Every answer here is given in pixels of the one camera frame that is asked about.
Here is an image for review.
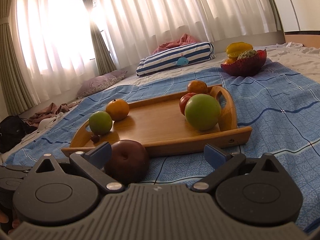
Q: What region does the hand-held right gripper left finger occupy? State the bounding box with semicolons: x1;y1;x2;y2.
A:
34;141;126;195

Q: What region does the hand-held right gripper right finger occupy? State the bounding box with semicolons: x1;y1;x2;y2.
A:
192;143;286;193

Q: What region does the small green apple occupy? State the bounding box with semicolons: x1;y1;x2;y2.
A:
89;111;113;135

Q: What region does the dark purple plum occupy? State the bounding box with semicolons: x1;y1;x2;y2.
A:
104;140;150;185

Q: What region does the large green apple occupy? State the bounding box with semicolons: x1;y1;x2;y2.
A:
184;94;222;131

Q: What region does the small orange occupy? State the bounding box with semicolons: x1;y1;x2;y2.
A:
105;99;130;121

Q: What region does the red apple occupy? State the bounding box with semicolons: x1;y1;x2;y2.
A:
179;92;198;116

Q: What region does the wooden tray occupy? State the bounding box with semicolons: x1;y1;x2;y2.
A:
61;84;252;158

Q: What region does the large orange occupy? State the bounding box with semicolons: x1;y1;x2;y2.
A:
187;80;208;95

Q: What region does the black bag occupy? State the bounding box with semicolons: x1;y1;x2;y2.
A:
0;115;27;154

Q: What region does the blue checked blanket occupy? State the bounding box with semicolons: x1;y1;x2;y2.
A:
5;59;320;230

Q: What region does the white bra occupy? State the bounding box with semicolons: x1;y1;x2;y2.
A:
21;112;64;143

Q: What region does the brown clothes pile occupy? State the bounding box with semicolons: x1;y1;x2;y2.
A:
27;99;83;127

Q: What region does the purple floral pillow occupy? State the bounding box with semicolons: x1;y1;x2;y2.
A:
76;70;128;100

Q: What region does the red glass bowl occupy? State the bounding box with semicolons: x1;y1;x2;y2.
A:
220;49;267;77

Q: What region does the green custard apple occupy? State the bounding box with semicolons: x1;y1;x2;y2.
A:
237;49;258;60

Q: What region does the blue white striped pillow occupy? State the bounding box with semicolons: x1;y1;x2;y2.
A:
136;42;215;77

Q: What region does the yellow star fruit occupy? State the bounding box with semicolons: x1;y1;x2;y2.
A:
226;42;253;58

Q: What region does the olive drape curtain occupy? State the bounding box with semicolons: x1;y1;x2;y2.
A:
74;0;117;75
0;0;40;117

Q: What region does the pink crumpled blanket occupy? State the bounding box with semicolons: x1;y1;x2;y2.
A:
152;33;198;55

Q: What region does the wooden headboard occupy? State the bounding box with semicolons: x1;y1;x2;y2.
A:
284;31;320;48

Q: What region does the white sheer curtain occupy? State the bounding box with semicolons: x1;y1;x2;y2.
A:
15;0;278;80

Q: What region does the white wardrobe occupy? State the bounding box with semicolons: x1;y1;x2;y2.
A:
265;0;320;33

